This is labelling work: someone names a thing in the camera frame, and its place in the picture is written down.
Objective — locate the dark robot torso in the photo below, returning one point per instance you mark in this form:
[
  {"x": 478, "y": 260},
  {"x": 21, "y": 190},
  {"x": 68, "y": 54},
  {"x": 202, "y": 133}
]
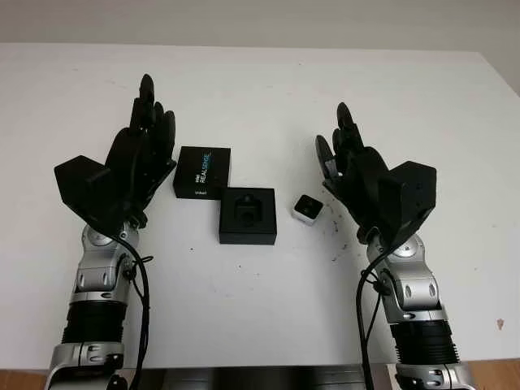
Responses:
[{"x": 264, "y": 380}]

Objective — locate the black RealSense box lid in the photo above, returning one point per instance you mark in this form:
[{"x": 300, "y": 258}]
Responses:
[{"x": 203, "y": 170}]

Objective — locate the black box base with insert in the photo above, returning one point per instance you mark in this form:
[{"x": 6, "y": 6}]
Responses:
[{"x": 248, "y": 231}]

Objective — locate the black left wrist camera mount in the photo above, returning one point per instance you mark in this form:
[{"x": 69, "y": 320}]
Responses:
[{"x": 79, "y": 183}]

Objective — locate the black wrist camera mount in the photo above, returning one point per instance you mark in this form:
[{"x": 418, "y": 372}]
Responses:
[
  {"x": 79, "y": 183},
  {"x": 418, "y": 191}
]

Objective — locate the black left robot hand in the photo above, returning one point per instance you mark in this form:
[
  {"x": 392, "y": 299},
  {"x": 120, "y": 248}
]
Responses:
[{"x": 130, "y": 162}]

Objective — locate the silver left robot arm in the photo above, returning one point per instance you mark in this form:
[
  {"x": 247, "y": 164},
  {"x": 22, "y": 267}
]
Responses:
[{"x": 93, "y": 284}]

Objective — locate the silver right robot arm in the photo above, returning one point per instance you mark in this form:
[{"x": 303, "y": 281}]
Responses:
[{"x": 414, "y": 292}]

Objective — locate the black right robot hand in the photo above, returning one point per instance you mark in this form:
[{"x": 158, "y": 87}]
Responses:
[{"x": 369, "y": 183}]

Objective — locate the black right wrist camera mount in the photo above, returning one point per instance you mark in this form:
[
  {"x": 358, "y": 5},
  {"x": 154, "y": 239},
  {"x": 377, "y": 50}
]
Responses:
[{"x": 418, "y": 191}]

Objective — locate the small silver depth camera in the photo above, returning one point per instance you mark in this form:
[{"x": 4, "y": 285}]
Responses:
[{"x": 305, "y": 206}]

